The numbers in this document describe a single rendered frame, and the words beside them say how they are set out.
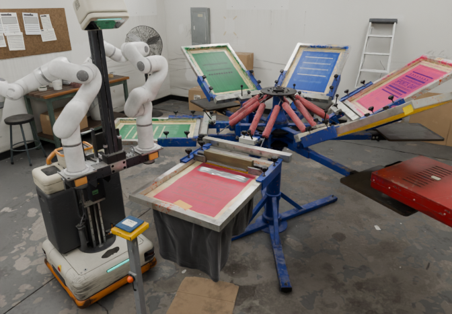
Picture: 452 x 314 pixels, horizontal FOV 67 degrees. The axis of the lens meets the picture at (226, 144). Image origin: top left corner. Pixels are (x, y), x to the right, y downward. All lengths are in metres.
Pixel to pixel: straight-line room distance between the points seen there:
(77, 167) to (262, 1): 5.07
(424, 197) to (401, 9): 4.29
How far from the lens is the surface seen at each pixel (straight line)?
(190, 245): 2.02
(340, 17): 6.02
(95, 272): 2.64
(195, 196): 1.96
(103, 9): 1.76
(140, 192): 1.99
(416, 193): 1.92
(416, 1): 5.89
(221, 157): 2.22
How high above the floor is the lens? 1.96
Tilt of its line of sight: 22 degrees down
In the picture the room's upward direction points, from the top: straight up
